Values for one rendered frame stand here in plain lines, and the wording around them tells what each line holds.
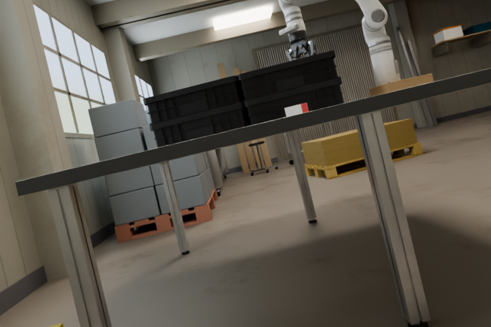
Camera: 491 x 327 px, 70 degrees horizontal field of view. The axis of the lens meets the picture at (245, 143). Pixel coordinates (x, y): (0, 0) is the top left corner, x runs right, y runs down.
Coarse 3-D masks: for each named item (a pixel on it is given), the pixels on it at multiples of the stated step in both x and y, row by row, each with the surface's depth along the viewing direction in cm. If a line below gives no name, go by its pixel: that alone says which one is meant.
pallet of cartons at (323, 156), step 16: (400, 128) 434; (304, 144) 486; (320, 144) 423; (336, 144) 420; (352, 144) 423; (400, 144) 433; (416, 144) 435; (320, 160) 436; (336, 160) 420; (352, 160) 421; (400, 160) 431; (320, 176) 452; (336, 176) 416
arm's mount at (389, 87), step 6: (408, 78) 140; (414, 78) 140; (420, 78) 140; (426, 78) 140; (432, 78) 140; (384, 84) 142; (390, 84) 140; (396, 84) 140; (402, 84) 140; (408, 84) 140; (414, 84) 140; (420, 84) 140; (372, 90) 155; (378, 90) 148; (384, 90) 143; (390, 90) 140; (396, 90) 140
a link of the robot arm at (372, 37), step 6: (366, 30) 155; (372, 30) 152; (378, 30) 154; (384, 30) 154; (366, 36) 155; (372, 36) 153; (378, 36) 150; (384, 36) 148; (366, 42) 155; (372, 42) 150; (378, 42) 148; (384, 42) 148
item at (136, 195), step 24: (96, 120) 341; (120, 120) 342; (144, 120) 371; (96, 144) 341; (120, 144) 341; (144, 144) 348; (144, 168) 343; (192, 168) 343; (120, 192) 341; (144, 192) 342; (192, 192) 343; (216, 192) 475; (120, 216) 341; (144, 216) 342; (168, 216) 341; (120, 240) 340
